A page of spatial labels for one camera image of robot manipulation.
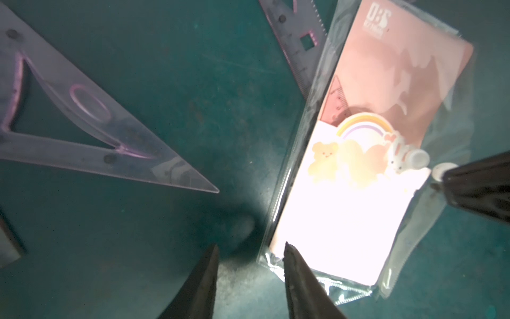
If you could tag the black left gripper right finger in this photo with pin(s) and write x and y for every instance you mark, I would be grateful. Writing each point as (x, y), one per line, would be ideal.
(305, 296)

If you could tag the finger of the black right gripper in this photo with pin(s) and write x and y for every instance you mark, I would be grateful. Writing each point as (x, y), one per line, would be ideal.
(480, 187)

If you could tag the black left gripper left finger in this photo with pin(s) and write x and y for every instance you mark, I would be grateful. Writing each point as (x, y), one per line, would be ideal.
(196, 298)

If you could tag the small pink ruler set pouch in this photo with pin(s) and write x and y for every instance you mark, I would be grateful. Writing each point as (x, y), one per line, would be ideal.
(389, 111)

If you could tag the pink large set square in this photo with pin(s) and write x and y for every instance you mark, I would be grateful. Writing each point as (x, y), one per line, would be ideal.
(130, 151)

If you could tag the pink protractor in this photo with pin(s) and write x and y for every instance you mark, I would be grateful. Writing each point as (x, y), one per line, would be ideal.
(11, 251)

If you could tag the purple straight ruler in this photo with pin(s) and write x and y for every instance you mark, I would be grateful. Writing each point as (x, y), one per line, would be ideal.
(301, 35)

